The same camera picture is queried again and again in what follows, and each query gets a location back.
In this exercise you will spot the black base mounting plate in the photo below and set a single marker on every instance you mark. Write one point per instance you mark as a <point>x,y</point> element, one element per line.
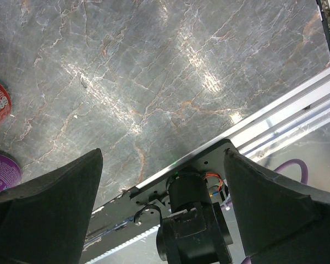
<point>154,198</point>

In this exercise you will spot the aluminium frame rail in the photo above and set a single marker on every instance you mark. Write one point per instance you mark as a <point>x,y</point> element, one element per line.
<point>282,122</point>

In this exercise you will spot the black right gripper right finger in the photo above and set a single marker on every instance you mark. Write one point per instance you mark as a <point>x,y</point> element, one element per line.
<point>280,220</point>

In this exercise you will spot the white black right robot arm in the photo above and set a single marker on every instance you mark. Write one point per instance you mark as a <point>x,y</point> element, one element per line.
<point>280,220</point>

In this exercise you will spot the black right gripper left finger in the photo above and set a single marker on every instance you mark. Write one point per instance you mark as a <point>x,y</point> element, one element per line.
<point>45,220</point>

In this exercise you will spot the purple soda can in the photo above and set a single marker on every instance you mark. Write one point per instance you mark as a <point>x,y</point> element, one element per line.
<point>10,173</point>

